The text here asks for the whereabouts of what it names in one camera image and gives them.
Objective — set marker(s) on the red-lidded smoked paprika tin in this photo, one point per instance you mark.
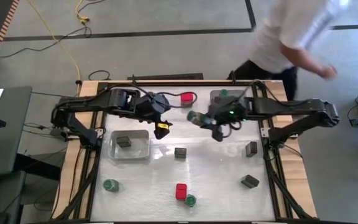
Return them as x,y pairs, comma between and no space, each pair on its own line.
186,98
181,190

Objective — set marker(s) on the green-lidded glass spice jar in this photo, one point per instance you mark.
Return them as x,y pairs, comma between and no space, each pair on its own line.
194,116
109,184
224,92
190,200

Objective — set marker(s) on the black desk support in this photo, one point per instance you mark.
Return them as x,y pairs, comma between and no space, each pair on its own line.
39,168

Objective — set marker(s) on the person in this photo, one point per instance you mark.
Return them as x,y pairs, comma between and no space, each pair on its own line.
284,31

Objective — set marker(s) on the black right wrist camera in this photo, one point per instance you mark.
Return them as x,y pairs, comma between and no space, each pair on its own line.
217,133

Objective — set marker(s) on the grey translucent plastic bin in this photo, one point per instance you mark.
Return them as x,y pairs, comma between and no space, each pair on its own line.
238,93

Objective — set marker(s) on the black flat bar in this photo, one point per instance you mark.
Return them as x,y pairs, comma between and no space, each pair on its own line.
166,76

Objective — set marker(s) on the left wrist camera yellow label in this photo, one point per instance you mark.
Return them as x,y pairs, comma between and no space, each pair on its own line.
162,133

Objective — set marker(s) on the grey side desk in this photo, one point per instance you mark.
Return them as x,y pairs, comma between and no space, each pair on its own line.
11,140

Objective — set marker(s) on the black aluminium table frame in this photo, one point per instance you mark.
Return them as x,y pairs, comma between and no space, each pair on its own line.
182,84

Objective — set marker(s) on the dark grey desk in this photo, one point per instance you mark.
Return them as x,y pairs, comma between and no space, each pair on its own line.
8,193

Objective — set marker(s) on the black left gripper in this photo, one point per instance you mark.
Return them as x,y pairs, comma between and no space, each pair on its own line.
151,107

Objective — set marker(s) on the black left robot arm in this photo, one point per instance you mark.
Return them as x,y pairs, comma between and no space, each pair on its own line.
89,101

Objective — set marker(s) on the black square spice tin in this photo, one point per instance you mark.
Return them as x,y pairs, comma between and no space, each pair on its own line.
250,181
251,148
123,141
180,152

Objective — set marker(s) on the black clamp post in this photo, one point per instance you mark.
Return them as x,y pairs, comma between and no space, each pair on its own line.
133,79

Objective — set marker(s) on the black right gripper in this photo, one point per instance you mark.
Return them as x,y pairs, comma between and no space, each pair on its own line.
232,107

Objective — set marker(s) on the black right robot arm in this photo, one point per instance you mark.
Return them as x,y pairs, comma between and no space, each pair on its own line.
291,107

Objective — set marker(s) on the white plastic bin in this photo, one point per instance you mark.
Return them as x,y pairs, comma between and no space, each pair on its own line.
138,152

